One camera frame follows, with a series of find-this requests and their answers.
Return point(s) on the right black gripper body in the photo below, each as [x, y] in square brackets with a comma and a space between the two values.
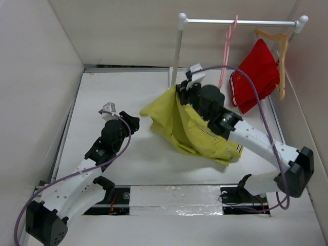
[193, 102]

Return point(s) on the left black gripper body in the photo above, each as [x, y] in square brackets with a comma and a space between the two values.
[124, 134]

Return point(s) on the yellow-green trousers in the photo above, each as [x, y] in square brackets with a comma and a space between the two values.
[182, 127]

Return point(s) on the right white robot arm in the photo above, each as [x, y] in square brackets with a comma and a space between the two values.
[294, 167]

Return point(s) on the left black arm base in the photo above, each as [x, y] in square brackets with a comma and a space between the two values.
[115, 202]

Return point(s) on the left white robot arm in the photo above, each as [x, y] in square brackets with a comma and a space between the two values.
[48, 220]

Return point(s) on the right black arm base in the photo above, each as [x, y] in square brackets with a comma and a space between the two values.
[236, 200]

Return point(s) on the red shorts on hanger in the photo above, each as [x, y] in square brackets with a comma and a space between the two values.
[260, 66]

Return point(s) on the pink plastic clothes hanger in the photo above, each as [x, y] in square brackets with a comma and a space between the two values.
[228, 37]

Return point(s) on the wooden clothes hanger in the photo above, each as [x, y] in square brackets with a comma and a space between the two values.
[282, 40]

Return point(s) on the white metal clothes rack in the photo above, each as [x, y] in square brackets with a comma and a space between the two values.
[183, 21]

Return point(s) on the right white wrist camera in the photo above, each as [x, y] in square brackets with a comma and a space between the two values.
[194, 75]

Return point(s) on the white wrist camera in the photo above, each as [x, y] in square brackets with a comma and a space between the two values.
[108, 111]
[194, 75]

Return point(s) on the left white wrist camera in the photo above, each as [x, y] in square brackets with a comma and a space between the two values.
[108, 111]

